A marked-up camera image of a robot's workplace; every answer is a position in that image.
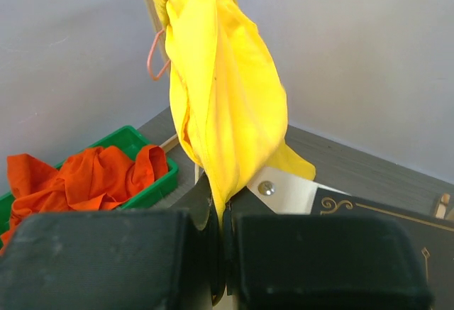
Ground orange shorts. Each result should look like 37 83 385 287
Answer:
1 145 168 245

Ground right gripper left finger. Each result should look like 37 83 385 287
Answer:
1 177 220 309

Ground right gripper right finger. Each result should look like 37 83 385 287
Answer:
225 189 433 309

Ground pink wire hanger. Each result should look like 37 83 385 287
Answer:
147 0 233 81

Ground black hardcover book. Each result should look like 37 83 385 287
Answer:
311 187 454 309

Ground wooden clothes rack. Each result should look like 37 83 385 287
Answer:
144 0 200 185

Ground yellow shorts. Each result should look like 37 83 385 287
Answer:
153 0 316 214

